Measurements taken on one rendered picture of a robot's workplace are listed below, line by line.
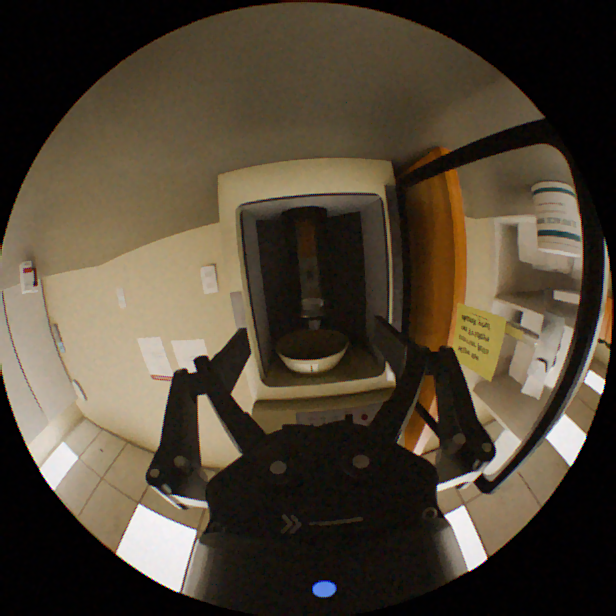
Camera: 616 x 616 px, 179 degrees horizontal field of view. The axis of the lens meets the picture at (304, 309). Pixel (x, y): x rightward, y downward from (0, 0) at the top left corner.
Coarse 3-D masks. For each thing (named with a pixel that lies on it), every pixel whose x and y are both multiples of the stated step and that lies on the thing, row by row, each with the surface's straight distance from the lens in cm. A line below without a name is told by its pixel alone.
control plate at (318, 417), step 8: (344, 408) 43; (352, 408) 43; (360, 408) 43; (368, 408) 44; (376, 408) 44; (296, 416) 43; (304, 416) 42; (312, 416) 42; (320, 416) 42; (328, 416) 42; (336, 416) 42; (344, 416) 43; (360, 416) 43; (368, 416) 44; (304, 424) 42; (320, 424) 42; (368, 424) 44
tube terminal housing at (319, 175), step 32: (320, 160) 38; (352, 160) 39; (384, 160) 41; (224, 192) 38; (256, 192) 36; (288, 192) 35; (320, 192) 35; (352, 192) 36; (384, 192) 38; (224, 224) 37; (224, 256) 36; (256, 352) 42; (320, 352) 55; (352, 352) 53; (256, 384) 43; (288, 384) 43; (320, 384) 42; (352, 384) 43; (384, 384) 46
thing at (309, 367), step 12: (288, 336) 53; (300, 336) 55; (312, 336) 55; (324, 336) 54; (336, 336) 52; (276, 348) 46; (288, 348) 52; (300, 348) 55; (312, 348) 55; (324, 348) 54; (336, 348) 52; (288, 360) 42; (300, 360) 40; (312, 360) 40; (324, 360) 41; (336, 360) 43; (300, 372) 44; (312, 372) 43; (324, 372) 44
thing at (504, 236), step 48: (432, 192) 30; (480, 192) 25; (528, 192) 22; (432, 240) 30; (480, 240) 24; (528, 240) 22; (576, 240) 21; (432, 288) 30; (480, 288) 25; (528, 288) 22; (576, 288) 21; (432, 336) 31; (480, 336) 25; (528, 336) 22; (432, 384) 34; (480, 384) 27; (528, 384) 24
